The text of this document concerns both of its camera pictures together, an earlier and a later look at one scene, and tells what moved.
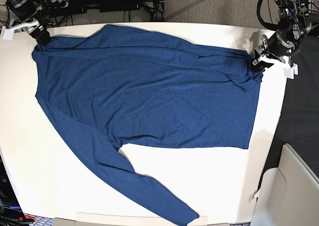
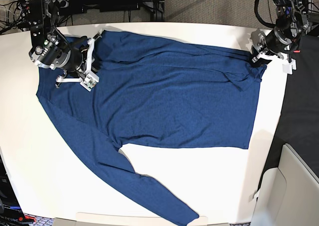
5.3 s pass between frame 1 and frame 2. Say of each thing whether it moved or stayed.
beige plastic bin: stayed
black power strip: stayed
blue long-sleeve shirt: stayed
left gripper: moved
